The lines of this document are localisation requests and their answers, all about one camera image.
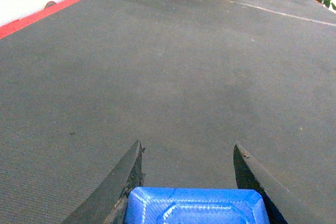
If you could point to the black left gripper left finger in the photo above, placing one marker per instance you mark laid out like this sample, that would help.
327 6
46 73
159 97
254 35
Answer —
108 202

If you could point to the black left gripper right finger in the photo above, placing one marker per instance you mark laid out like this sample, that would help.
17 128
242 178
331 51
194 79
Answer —
282 206

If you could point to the blue plastic block part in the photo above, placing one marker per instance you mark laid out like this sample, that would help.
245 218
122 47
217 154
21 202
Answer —
195 205

